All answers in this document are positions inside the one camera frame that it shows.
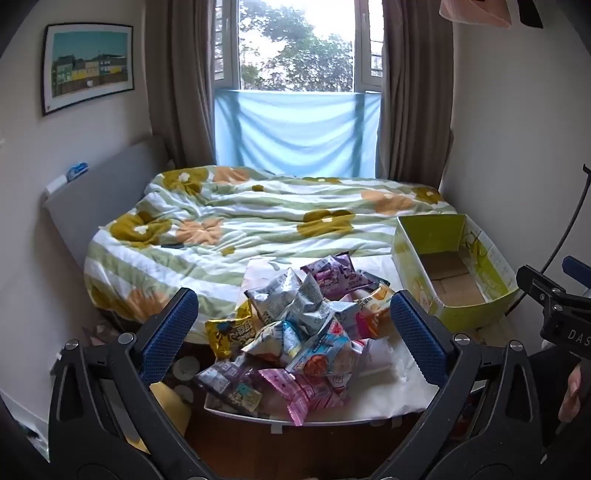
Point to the light blue cloth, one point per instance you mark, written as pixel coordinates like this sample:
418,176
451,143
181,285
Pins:
295,134

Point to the brown curtain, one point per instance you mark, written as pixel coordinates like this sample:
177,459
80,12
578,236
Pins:
184,78
415,92

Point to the person's right hand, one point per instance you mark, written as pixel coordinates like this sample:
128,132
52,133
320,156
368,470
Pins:
570,397

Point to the pile of snack packets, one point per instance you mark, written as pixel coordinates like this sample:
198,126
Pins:
295,323

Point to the window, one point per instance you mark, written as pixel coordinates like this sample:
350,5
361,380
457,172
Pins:
295,46

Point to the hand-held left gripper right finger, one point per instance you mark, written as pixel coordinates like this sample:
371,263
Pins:
418,339

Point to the yellow-green cardboard box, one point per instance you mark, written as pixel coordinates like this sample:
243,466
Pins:
480,272

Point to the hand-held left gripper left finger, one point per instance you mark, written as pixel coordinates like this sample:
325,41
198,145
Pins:
168,337

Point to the floral blanket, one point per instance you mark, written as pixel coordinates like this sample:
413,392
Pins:
258,217

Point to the small black object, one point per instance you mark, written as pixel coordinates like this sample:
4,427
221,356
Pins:
174,246

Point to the pink cloth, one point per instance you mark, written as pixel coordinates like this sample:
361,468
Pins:
475,11

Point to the dark hanging object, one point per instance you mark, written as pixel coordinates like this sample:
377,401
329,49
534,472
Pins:
531,11

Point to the yellow cloth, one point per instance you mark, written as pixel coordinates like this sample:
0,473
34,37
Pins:
171,410

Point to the grey headboard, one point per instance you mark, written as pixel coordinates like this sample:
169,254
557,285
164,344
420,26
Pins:
106,194

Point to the small white card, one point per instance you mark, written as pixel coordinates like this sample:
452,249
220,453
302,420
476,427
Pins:
56,184

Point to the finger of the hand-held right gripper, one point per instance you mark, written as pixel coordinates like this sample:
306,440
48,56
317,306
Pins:
540,286
577,272

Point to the small blue pack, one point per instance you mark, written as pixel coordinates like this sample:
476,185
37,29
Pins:
77,170

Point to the framed house picture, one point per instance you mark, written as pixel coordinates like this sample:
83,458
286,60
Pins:
87,67

